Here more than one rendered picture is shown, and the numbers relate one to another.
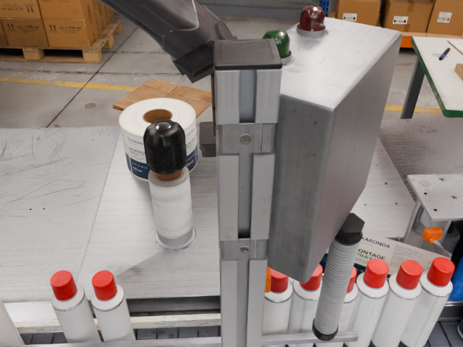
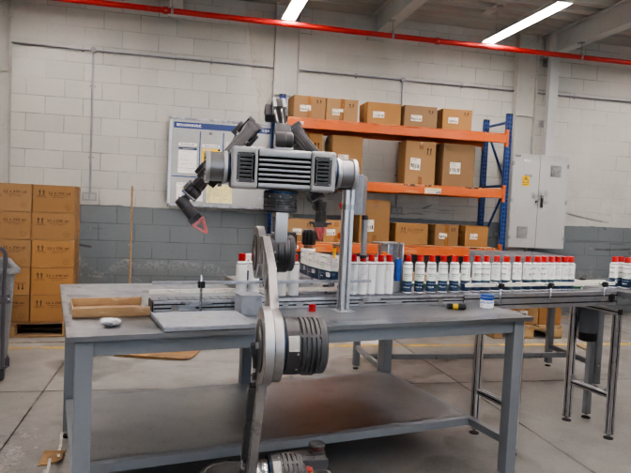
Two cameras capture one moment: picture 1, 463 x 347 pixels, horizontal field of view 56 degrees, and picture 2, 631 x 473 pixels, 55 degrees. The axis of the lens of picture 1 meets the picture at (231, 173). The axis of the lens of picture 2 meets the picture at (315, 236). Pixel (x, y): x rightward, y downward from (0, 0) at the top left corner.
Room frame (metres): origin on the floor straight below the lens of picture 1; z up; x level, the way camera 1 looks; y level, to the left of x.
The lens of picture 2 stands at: (-2.29, 1.15, 1.32)
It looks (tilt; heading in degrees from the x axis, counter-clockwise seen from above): 3 degrees down; 339
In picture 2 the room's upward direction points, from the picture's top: 3 degrees clockwise
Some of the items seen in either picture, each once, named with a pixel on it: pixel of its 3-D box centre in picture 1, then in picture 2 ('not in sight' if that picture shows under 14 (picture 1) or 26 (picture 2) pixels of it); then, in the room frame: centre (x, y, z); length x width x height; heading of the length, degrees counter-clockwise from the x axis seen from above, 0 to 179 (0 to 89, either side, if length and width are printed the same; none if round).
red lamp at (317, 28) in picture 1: (312, 18); not in sight; (0.39, -0.07, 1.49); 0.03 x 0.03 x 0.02
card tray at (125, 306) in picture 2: not in sight; (109, 306); (0.39, 1.04, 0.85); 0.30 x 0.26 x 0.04; 93
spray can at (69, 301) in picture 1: (75, 317); (281, 274); (0.42, 0.26, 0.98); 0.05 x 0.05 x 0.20
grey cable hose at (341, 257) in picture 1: (335, 283); (363, 236); (0.34, -0.13, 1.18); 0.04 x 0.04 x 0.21
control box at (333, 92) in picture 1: (304, 142); (354, 194); (0.35, -0.07, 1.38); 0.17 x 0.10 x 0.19; 148
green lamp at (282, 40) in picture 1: (275, 44); not in sight; (0.33, -0.04, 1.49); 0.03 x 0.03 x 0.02
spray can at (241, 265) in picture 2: not in sight; (241, 275); (0.41, 0.46, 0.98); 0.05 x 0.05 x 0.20
